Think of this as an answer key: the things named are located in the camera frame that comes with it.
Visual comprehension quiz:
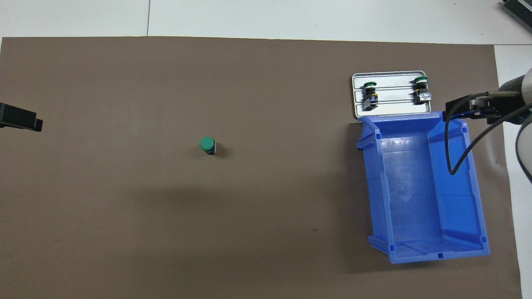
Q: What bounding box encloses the green push button switch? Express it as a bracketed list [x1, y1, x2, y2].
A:
[362, 82, 379, 111]
[199, 136, 218, 157]
[413, 76, 433, 104]

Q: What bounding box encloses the brown table mat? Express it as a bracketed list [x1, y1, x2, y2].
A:
[0, 37, 522, 299]

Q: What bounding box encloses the grey ribbed device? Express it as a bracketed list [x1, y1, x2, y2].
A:
[501, 0, 532, 22]

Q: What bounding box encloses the blue plastic storage bin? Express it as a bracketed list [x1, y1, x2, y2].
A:
[356, 111, 490, 265]

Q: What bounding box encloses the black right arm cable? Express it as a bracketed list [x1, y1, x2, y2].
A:
[444, 104, 532, 175]

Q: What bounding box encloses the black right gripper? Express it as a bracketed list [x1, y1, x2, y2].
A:
[445, 77, 529, 125]

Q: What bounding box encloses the silver metal tray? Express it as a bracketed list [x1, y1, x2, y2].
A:
[352, 71, 433, 121]

